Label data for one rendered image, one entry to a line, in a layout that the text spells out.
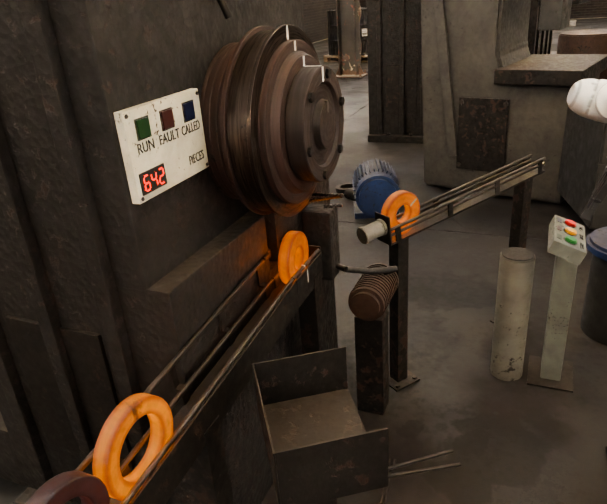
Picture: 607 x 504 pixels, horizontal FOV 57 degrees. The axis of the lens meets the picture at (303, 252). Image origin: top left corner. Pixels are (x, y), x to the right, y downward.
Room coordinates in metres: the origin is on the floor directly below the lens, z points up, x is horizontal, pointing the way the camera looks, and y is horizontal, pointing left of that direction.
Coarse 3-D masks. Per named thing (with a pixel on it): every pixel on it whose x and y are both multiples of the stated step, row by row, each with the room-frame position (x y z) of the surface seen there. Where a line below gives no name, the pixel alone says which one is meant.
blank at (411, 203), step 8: (400, 192) 1.79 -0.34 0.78; (408, 192) 1.79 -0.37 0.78; (392, 200) 1.76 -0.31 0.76; (400, 200) 1.77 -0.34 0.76; (408, 200) 1.79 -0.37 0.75; (416, 200) 1.81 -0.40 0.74; (384, 208) 1.76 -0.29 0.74; (392, 208) 1.76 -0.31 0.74; (408, 208) 1.81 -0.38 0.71; (416, 208) 1.81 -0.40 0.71; (392, 216) 1.76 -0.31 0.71; (408, 216) 1.80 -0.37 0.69; (392, 224) 1.76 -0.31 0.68; (408, 224) 1.79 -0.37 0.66; (392, 232) 1.76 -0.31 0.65
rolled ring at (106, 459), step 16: (128, 400) 0.79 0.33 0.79; (144, 400) 0.80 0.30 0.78; (160, 400) 0.83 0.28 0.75; (112, 416) 0.75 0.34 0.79; (128, 416) 0.76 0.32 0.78; (160, 416) 0.82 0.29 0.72; (112, 432) 0.73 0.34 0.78; (160, 432) 0.82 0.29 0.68; (96, 448) 0.72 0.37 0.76; (112, 448) 0.71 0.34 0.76; (160, 448) 0.81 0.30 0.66; (96, 464) 0.70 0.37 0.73; (112, 464) 0.70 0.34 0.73; (144, 464) 0.79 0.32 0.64; (112, 480) 0.70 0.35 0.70; (128, 480) 0.74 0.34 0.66; (112, 496) 0.69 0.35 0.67
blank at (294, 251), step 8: (288, 232) 1.44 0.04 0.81; (296, 232) 1.44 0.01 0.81; (288, 240) 1.40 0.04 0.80; (296, 240) 1.42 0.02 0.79; (304, 240) 1.47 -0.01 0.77; (280, 248) 1.39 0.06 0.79; (288, 248) 1.38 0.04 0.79; (296, 248) 1.42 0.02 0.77; (304, 248) 1.47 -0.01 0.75; (280, 256) 1.38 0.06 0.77; (288, 256) 1.37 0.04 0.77; (296, 256) 1.46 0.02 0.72; (304, 256) 1.46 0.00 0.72; (280, 264) 1.37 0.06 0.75; (288, 264) 1.36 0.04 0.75; (296, 264) 1.45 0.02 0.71; (280, 272) 1.37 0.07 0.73; (288, 272) 1.36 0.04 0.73; (288, 280) 1.37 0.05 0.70
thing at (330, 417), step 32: (320, 352) 0.99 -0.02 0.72; (256, 384) 0.90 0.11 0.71; (288, 384) 0.98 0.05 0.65; (320, 384) 0.99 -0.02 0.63; (288, 416) 0.93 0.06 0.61; (320, 416) 0.92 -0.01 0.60; (352, 416) 0.92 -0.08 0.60; (288, 448) 0.85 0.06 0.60; (320, 448) 0.72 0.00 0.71; (352, 448) 0.74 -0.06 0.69; (384, 448) 0.75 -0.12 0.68; (288, 480) 0.71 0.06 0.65; (320, 480) 0.72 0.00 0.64; (352, 480) 0.73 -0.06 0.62; (384, 480) 0.75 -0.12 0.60
